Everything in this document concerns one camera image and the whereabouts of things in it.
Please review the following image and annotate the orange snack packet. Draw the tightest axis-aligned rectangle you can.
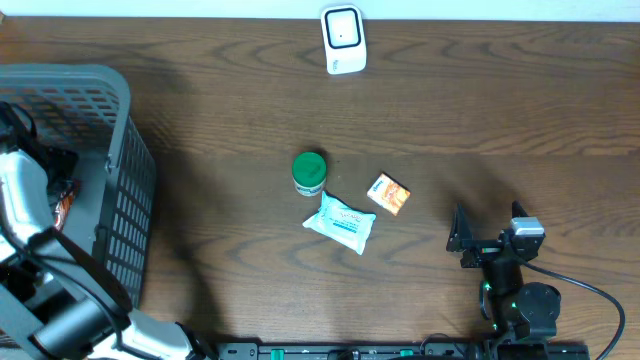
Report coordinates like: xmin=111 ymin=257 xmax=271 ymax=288
xmin=367 ymin=173 xmax=411 ymax=216

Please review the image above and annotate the white teal wipes pack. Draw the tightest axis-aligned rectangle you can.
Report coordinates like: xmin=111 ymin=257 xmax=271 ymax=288
xmin=302 ymin=191 xmax=376 ymax=255

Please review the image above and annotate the green lid jar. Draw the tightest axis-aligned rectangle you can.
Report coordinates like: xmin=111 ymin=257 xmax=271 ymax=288
xmin=292 ymin=152 xmax=327 ymax=197

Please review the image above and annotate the red chocolate bar wrapper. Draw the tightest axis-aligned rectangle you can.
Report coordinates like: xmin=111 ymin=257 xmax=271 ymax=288
xmin=53 ymin=179 xmax=81 ymax=231

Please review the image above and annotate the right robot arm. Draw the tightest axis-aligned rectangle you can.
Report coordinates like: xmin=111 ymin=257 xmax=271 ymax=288
xmin=446 ymin=201 xmax=561 ymax=359

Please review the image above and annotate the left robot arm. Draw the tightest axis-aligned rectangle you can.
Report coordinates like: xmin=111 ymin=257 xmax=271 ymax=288
xmin=1 ymin=99 xmax=217 ymax=359

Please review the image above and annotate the white barcode scanner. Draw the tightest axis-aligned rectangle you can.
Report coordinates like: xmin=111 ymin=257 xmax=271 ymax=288
xmin=320 ymin=5 xmax=367 ymax=75

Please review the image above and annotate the grey plastic basket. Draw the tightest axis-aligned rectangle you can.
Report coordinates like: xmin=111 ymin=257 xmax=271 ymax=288
xmin=1 ymin=64 xmax=156 ymax=305

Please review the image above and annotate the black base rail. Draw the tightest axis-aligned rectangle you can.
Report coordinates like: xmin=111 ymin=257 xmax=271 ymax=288
xmin=215 ymin=338 xmax=590 ymax=360

